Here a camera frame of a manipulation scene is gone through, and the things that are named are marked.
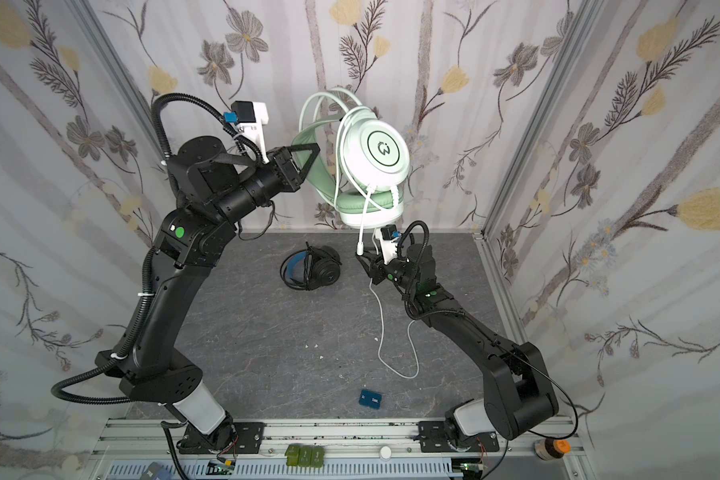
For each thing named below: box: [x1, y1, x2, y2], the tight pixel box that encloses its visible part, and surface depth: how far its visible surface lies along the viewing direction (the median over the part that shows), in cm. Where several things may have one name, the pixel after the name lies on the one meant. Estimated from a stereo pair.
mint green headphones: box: [295, 87, 411, 254], surface depth 40 cm
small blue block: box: [359, 389, 382, 410], surface depth 80 cm
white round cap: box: [380, 446, 392, 462], surface depth 70 cm
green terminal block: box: [284, 444, 325, 468], surface depth 71 cm
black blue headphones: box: [280, 242, 342, 291], surface depth 105 cm
